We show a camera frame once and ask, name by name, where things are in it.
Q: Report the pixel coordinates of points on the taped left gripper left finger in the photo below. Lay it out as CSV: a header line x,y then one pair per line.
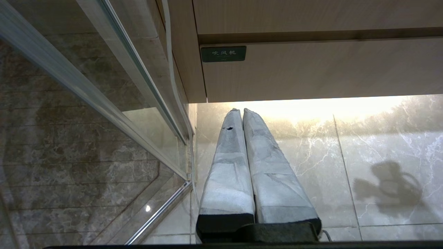
x,y
228,180

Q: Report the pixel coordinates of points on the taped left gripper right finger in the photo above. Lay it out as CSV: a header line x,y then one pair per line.
x,y
277,186

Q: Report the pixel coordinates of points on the wooden vanity drawer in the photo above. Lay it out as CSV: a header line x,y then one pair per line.
x,y
328,72

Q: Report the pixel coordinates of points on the dark green label plate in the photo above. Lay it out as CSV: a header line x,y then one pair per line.
x,y
223,54

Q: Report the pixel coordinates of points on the wooden cabinet side panel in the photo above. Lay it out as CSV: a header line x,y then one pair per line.
x,y
187,52

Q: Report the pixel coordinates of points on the glass shower partition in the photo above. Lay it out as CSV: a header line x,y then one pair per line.
x,y
69,138

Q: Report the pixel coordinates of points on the fixed wooden cabinet front panel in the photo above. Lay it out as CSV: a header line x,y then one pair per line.
x,y
311,17

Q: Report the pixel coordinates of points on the chrome floor rail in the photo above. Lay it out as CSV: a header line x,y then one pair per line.
x,y
159,214

